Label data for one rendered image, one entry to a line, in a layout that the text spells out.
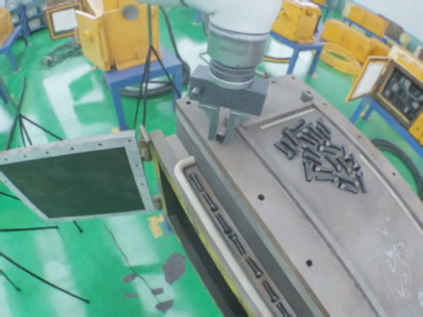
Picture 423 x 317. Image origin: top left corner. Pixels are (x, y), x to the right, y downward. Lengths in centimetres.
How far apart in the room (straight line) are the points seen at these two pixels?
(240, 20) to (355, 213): 43
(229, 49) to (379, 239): 47
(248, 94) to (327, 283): 35
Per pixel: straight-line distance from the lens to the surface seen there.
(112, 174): 87
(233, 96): 37
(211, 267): 107
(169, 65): 231
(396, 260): 56
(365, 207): 55
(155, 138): 68
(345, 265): 44
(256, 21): 30
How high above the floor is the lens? 172
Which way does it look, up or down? 51 degrees down
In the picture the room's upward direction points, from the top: 8 degrees clockwise
